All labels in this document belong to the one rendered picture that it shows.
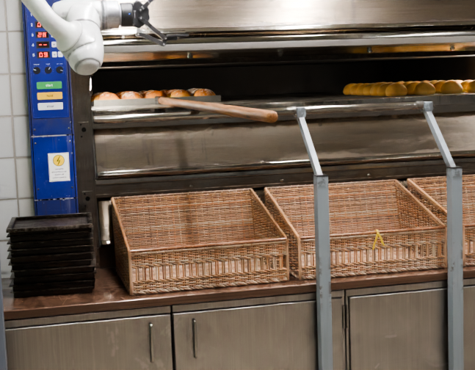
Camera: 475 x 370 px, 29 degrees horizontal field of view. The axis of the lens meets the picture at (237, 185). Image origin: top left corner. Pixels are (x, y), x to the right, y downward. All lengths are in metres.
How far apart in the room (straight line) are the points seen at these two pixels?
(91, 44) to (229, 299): 0.96
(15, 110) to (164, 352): 1.06
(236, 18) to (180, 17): 0.21
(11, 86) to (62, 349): 1.01
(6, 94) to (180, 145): 0.67
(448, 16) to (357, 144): 0.63
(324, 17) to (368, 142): 0.53
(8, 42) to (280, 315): 1.39
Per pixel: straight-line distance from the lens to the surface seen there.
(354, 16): 3.70
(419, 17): 3.80
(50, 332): 3.04
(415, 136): 3.82
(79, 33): 2.76
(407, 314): 3.30
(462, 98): 3.89
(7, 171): 3.49
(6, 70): 3.48
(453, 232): 3.25
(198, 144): 3.55
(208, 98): 4.02
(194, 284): 3.10
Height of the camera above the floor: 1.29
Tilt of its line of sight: 7 degrees down
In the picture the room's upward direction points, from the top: 2 degrees counter-clockwise
